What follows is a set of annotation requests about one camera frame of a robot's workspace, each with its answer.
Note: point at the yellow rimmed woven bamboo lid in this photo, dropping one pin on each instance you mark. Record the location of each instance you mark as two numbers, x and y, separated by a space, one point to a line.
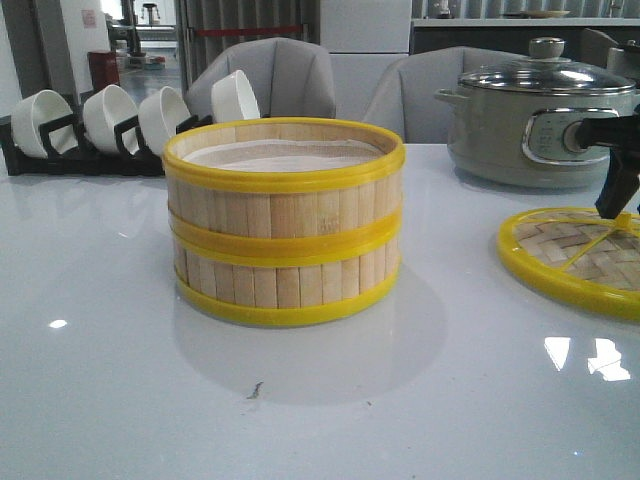
573 255

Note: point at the grey chair right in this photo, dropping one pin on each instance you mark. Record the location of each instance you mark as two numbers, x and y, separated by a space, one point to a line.
404 98

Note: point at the black dish rack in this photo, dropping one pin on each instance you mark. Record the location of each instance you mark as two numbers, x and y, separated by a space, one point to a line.
133 156

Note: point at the white bowl far left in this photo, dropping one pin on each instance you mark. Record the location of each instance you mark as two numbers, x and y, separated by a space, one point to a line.
32 112

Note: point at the white cabinet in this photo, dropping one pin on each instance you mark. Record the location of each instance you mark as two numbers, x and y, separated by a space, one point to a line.
363 38

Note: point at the white bowl far right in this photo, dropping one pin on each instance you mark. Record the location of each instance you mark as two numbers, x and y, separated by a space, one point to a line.
233 99

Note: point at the white bowl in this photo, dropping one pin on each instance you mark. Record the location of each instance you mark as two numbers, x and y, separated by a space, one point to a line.
233 99
32 112
159 115
102 112

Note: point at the dark sideboard counter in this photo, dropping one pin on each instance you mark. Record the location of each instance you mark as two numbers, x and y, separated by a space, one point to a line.
513 35

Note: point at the glass cooker lid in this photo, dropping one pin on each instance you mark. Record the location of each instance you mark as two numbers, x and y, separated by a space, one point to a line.
545 71

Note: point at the grey chair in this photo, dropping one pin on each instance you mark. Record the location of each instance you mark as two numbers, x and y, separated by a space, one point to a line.
289 78
404 98

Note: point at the grey-green electric cooker pot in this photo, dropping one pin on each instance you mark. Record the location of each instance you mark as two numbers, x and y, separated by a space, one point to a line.
526 139

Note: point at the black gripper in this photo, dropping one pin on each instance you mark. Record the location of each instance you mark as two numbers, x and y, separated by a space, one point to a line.
621 134

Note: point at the grey chair left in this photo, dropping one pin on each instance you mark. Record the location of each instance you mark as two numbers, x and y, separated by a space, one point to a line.
289 78

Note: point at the red bin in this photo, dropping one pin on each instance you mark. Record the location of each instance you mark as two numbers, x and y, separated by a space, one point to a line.
103 69

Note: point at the bamboo steamer tier yellow rims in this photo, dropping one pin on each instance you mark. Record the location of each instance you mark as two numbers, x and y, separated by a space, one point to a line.
286 296

